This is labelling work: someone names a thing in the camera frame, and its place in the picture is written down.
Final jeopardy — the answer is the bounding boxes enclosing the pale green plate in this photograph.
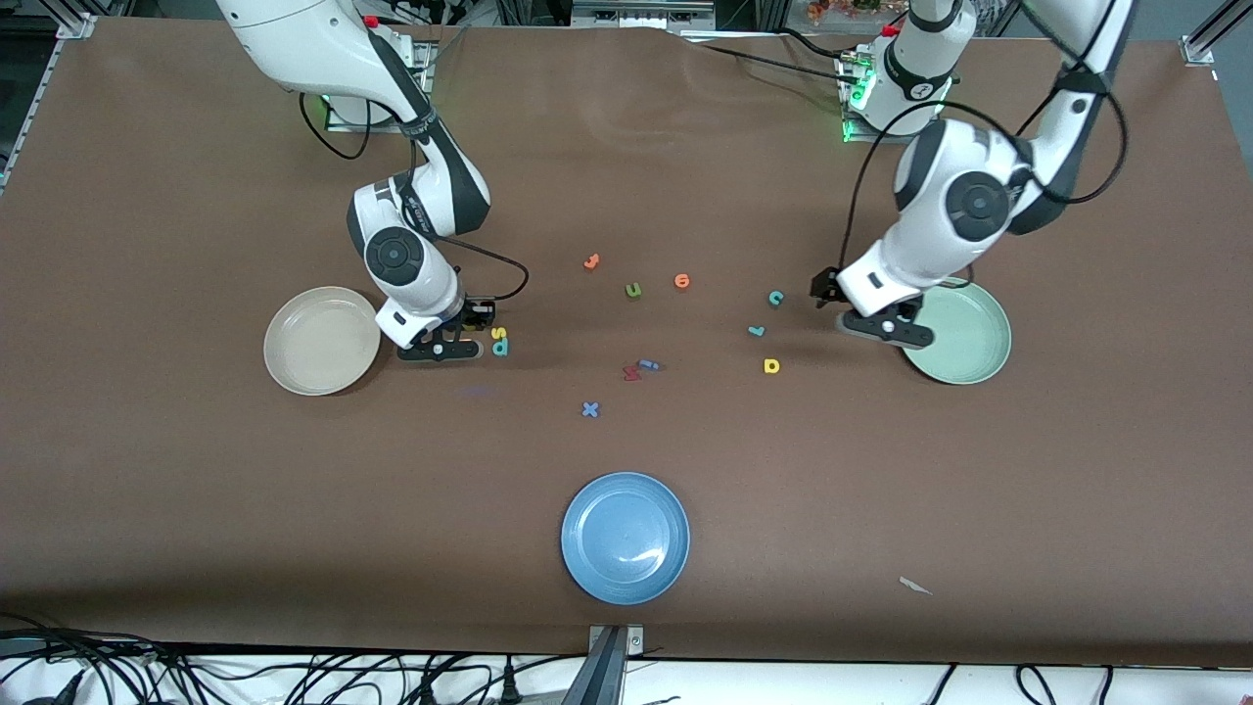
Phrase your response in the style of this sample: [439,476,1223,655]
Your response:
[895,276,1013,386]

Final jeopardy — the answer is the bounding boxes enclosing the beige brown plate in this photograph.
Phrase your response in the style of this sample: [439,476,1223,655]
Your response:
[262,286,383,397]

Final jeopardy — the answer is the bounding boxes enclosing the blue plate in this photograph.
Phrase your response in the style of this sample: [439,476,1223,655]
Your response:
[560,472,692,606]

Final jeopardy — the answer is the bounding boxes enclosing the orange artificial flowers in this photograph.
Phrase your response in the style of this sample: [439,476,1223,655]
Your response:
[807,0,884,24]

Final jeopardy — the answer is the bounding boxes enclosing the grey power strip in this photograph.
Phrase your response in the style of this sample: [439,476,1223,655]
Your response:
[571,0,717,29]

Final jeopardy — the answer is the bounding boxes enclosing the black table cable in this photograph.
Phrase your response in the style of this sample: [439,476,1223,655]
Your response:
[685,27,858,87]

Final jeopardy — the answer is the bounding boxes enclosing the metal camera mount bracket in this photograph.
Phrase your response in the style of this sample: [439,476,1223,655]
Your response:
[558,624,646,705]

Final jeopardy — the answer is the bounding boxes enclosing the aluminium frame profile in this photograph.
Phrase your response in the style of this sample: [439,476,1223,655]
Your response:
[1180,0,1253,68]
[0,10,100,189]

